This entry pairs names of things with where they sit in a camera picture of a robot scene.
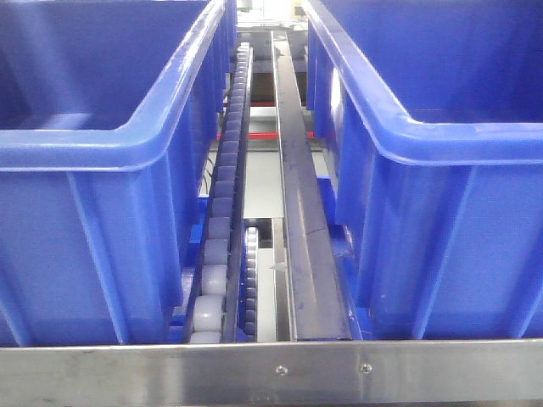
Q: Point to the blue target bin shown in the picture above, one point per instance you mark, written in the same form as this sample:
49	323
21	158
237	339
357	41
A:
431	113

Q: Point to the blue bin left neighbour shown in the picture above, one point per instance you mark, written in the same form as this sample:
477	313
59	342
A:
108	110

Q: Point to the steel guide rail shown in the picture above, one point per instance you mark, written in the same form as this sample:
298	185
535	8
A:
316	300

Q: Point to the white roller conveyor track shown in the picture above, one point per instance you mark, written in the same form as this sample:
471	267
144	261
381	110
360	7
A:
212	311

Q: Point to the steel front shelf bar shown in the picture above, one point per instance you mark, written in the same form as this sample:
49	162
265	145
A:
273	373

